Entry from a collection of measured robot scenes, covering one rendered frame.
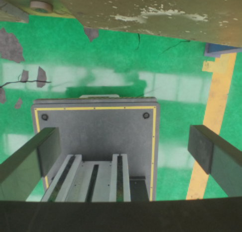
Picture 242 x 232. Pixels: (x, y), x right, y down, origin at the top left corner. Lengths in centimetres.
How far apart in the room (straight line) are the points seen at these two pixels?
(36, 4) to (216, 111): 129
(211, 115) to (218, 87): 21
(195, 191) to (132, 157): 84
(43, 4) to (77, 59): 80
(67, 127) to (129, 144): 36
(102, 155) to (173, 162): 67
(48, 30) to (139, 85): 71
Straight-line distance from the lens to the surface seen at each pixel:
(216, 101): 143
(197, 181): 165
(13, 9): 56
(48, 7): 48
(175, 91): 128
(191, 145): 17
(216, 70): 139
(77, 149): 103
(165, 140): 137
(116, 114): 92
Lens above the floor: 121
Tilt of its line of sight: 76 degrees down
